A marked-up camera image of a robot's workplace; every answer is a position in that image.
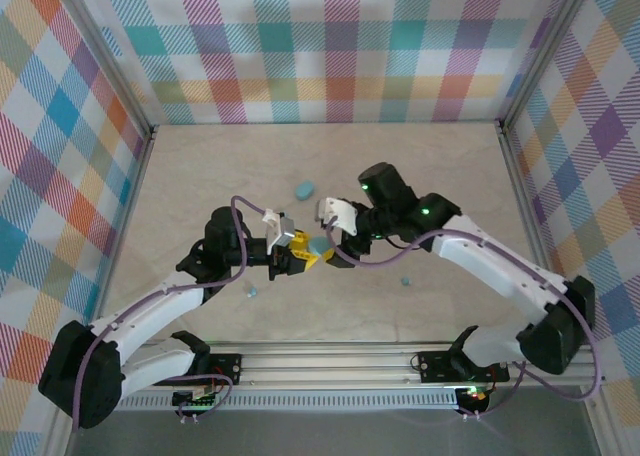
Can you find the teal earbud charging case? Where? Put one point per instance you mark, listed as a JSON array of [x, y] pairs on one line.
[[319, 247], [304, 191]]

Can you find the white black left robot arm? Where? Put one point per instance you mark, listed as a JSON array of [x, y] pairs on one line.
[[145, 316]]

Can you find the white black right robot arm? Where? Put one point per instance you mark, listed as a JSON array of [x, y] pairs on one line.
[[492, 276]]

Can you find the small circuit board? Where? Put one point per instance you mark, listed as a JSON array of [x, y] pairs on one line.
[[195, 398], [472, 393]]

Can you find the aluminium side rail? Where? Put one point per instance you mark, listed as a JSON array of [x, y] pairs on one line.
[[526, 201], [122, 226]]

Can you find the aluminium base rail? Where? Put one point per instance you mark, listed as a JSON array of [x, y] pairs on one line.
[[325, 363]]

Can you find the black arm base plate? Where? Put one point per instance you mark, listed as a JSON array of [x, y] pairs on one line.
[[440, 366], [227, 368]]

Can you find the aluminium frame post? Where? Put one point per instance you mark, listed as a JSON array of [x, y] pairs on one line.
[[111, 58], [542, 51]]

